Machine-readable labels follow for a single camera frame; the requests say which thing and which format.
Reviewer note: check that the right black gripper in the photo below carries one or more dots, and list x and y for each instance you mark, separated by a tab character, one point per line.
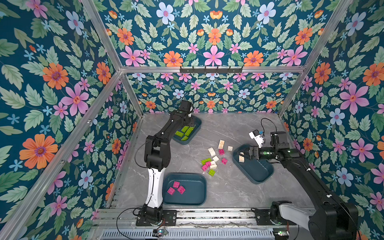
253	151

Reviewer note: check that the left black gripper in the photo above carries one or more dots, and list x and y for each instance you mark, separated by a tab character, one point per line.
191	122

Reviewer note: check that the cream long lego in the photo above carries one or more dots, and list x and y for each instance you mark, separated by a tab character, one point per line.
221	144
241	158

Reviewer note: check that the green long lego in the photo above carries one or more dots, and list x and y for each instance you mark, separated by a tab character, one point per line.
179	134
185	138
189	131

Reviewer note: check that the pink lego mid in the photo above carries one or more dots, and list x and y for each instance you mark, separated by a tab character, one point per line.
176	185

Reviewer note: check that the pink small lego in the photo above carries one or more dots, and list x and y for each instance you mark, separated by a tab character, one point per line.
181	190

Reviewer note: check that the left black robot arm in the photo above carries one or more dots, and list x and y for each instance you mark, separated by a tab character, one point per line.
157	156

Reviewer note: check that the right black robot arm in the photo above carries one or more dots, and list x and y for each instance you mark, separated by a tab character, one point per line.
330	218

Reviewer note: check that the right teal bin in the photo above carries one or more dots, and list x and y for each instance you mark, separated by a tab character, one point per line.
256	171

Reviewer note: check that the far teal bin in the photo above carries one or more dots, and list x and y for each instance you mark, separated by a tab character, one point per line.
184	135

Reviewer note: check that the cream lego center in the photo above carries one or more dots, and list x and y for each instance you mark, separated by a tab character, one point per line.
212	152

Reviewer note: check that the cream lego lower pile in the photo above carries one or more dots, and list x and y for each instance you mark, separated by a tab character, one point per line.
213	165

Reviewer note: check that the green small lego near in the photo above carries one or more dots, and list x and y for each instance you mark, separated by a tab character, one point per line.
211	173

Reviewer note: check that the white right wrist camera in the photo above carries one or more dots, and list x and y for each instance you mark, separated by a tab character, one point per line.
258	137

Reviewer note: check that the black wall hook rail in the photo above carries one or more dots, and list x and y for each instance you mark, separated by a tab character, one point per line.
208	70

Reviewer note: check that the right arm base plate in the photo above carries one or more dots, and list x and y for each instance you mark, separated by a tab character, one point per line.
264	217

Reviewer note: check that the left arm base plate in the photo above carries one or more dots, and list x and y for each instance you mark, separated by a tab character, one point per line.
157	218

